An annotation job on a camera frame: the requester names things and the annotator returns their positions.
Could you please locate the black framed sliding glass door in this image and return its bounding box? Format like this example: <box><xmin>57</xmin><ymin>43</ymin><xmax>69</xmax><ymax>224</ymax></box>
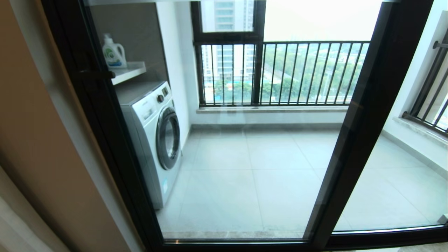
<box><xmin>41</xmin><ymin>0</ymin><xmax>434</xmax><ymax>251</ymax></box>

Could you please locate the white stone shelf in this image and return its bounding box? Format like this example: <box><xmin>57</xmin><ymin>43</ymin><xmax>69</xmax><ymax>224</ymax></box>
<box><xmin>110</xmin><ymin>62</ymin><xmax>147</xmax><ymax>85</ymax></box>

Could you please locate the black window frame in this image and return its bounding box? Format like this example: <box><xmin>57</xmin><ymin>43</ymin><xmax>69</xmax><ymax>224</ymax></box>
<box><xmin>190</xmin><ymin>0</ymin><xmax>266</xmax><ymax>105</ymax></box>

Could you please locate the grey stone window sill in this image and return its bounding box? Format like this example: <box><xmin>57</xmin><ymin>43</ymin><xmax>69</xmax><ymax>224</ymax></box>
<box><xmin>392</xmin><ymin>116</ymin><xmax>448</xmax><ymax>147</ymax></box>

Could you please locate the white front-load washing machine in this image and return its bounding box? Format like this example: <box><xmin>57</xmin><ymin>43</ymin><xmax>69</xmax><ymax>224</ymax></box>
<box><xmin>115</xmin><ymin>81</ymin><xmax>183</xmax><ymax>210</ymax></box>

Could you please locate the black balcony railing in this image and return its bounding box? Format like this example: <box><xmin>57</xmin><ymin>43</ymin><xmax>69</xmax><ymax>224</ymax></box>
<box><xmin>194</xmin><ymin>41</ymin><xmax>371</xmax><ymax>106</ymax></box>

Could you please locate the grey stone balcony sill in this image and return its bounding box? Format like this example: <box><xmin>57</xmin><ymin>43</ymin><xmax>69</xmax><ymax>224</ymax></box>
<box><xmin>196</xmin><ymin>106</ymin><xmax>349</xmax><ymax>114</ymax></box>

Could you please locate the white detergent bottle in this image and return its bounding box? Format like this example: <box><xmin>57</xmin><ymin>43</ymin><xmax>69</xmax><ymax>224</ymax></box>
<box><xmin>101</xmin><ymin>34</ymin><xmax>127</xmax><ymax>69</ymax></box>

